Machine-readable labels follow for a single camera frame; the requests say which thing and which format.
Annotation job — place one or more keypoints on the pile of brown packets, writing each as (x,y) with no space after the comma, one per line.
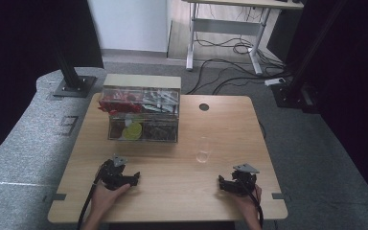
(159,131)

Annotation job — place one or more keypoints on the clear glass cup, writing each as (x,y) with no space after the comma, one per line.
(203,153)

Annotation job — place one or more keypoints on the black curtain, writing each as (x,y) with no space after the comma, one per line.
(354,96)
(28,35)

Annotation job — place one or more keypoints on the white desk frame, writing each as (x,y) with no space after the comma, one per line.
(226,27)

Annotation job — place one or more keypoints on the clear acrylic organizer box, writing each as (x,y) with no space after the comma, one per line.
(142,108)

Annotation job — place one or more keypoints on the pile of silver packets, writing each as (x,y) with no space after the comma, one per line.
(161,100)

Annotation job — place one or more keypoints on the black metal stand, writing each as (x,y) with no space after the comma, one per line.
(295,86)

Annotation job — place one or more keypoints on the white power strip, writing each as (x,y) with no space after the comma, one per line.
(274,81)

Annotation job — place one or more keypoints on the yellow-green round packet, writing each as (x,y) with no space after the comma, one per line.
(132,131)

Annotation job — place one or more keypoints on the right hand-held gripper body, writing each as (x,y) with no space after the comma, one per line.
(244,182)

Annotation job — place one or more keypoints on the black stand with base plate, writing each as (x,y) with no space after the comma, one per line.
(73,84)

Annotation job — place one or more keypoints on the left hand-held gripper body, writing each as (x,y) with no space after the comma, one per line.
(113,177)

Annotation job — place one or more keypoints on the person's left hand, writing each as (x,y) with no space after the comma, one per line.
(103,198)

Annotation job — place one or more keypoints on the person's right hand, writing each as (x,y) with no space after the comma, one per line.
(250,204)

